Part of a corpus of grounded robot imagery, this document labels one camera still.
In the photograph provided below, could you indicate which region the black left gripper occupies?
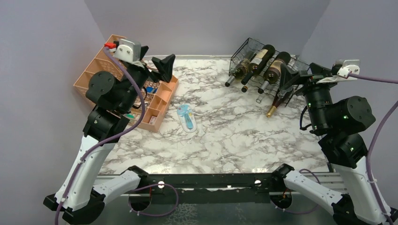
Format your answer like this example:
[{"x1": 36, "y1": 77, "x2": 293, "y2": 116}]
[{"x1": 119, "y1": 45, "x2": 175, "y2": 113}]

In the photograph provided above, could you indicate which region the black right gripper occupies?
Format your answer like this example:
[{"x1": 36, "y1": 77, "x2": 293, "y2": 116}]
[{"x1": 278, "y1": 61, "x2": 339, "y2": 131}]

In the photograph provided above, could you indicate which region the green bottle brown label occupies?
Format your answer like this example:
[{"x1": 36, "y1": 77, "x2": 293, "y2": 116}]
[{"x1": 258, "y1": 52, "x2": 291, "y2": 94}]

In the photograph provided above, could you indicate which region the green bottle black cap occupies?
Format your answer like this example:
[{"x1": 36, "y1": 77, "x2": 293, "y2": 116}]
[{"x1": 241, "y1": 44, "x2": 276, "y2": 85}]

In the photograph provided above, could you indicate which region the clear glass bottle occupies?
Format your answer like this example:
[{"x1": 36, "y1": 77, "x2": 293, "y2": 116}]
[{"x1": 256, "y1": 84, "x2": 279, "y2": 104}]

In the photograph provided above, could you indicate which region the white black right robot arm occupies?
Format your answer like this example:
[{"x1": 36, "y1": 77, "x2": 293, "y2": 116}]
[{"x1": 270, "y1": 60, "x2": 398, "y2": 225}]

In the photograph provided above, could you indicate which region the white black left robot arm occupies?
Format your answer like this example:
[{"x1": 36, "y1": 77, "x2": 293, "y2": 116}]
[{"x1": 43, "y1": 40, "x2": 176, "y2": 225}]

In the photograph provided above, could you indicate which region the amber bottle gold cap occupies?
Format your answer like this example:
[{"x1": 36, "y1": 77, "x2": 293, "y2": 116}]
[{"x1": 266, "y1": 91, "x2": 288, "y2": 118}]

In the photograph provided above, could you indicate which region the dark bottle brown cap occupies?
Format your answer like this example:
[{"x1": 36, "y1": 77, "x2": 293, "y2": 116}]
[{"x1": 241, "y1": 85, "x2": 252, "y2": 93}]

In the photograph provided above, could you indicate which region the green bottle silver cap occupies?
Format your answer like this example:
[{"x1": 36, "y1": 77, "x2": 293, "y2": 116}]
[{"x1": 224, "y1": 51, "x2": 256, "y2": 87}]

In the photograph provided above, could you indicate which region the peach plastic desk organizer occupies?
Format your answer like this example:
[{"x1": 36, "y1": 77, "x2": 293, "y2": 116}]
[{"x1": 74, "y1": 35, "x2": 178, "y2": 132}]

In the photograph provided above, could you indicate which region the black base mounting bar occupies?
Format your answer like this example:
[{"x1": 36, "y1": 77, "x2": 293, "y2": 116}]
[{"x1": 128, "y1": 173, "x2": 292, "y2": 208}]

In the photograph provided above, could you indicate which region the black wire wine rack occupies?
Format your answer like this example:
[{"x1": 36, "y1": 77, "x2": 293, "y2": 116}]
[{"x1": 224, "y1": 37, "x2": 309, "y2": 104}]

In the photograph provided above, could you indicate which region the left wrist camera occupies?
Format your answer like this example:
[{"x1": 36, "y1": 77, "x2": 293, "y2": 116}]
[{"x1": 104, "y1": 38, "x2": 141, "y2": 64}]

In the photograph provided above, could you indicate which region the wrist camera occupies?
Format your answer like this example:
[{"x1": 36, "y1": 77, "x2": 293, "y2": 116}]
[
  {"x1": 316, "y1": 59, "x2": 360, "y2": 84},
  {"x1": 104, "y1": 38, "x2": 141, "y2": 64}
]

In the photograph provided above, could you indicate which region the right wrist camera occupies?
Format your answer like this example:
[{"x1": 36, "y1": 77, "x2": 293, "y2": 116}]
[{"x1": 316, "y1": 59, "x2": 360, "y2": 84}]

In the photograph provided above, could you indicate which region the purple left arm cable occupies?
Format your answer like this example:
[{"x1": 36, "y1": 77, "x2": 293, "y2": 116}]
[{"x1": 54, "y1": 46, "x2": 179, "y2": 225}]

